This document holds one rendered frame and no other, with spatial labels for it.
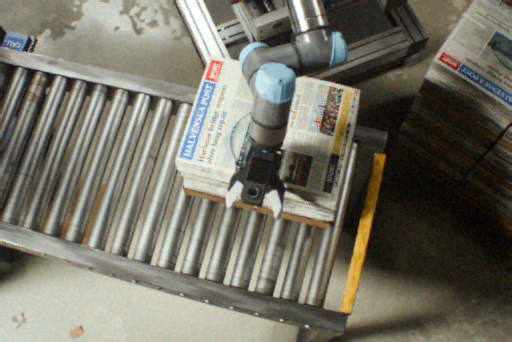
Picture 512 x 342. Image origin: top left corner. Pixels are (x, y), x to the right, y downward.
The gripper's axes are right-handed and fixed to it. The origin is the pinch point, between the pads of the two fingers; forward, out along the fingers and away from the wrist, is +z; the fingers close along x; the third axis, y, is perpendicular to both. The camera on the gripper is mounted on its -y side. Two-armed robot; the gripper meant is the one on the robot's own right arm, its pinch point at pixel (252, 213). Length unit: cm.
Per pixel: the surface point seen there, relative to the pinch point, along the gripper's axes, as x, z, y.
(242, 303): -1.5, 28.3, -2.7
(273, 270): -6.8, 23.0, 6.0
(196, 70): 48, 44, 121
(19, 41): 87, 2, 50
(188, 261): 14.4, 24.6, 3.0
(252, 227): 1.2, 17.8, 13.8
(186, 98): 27.9, 1.4, 39.0
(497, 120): -59, -3, 59
